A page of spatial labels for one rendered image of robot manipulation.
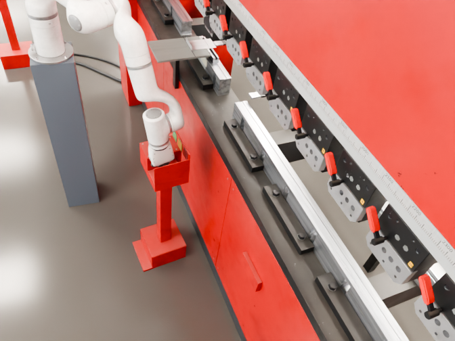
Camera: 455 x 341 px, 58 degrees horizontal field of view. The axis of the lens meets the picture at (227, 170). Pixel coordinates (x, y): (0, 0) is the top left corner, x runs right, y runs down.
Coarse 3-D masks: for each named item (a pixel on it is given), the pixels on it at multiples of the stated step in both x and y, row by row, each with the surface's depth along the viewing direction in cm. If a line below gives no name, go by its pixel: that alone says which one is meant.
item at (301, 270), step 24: (144, 0) 254; (168, 24) 237; (192, 72) 207; (192, 96) 194; (216, 96) 196; (216, 120) 184; (216, 144) 176; (240, 168) 165; (240, 192) 161; (264, 216) 150; (288, 240) 144; (288, 264) 138; (312, 264) 139; (312, 288) 132; (312, 312) 127; (336, 336) 123
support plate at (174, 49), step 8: (160, 40) 201; (168, 40) 202; (176, 40) 202; (184, 40) 203; (192, 40) 204; (152, 48) 195; (160, 48) 196; (168, 48) 197; (176, 48) 197; (184, 48) 198; (160, 56) 191; (168, 56) 192; (176, 56) 193; (184, 56) 193; (192, 56) 194; (200, 56) 195; (208, 56) 197
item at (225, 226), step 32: (160, 64) 237; (192, 128) 205; (192, 160) 217; (192, 192) 232; (224, 192) 180; (192, 224) 249; (224, 224) 190; (256, 224) 153; (224, 256) 201; (256, 256) 161; (224, 288) 214; (288, 288) 139; (256, 320) 177; (288, 320) 144
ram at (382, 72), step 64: (256, 0) 140; (320, 0) 108; (384, 0) 88; (448, 0) 74; (320, 64) 114; (384, 64) 92; (448, 64) 77; (384, 128) 96; (448, 128) 80; (384, 192) 101; (448, 192) 83
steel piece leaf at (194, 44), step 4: (196, 40) 204; (200, 40) 205; (188, 44) 200; (192, 44) 201; (196, 44) 202; (200, 44) 202; (204, 44) 203; (192, 48) 199; (196, 48) 199; (200, 48) 200; (204, 48) 200; (208, 48) 201
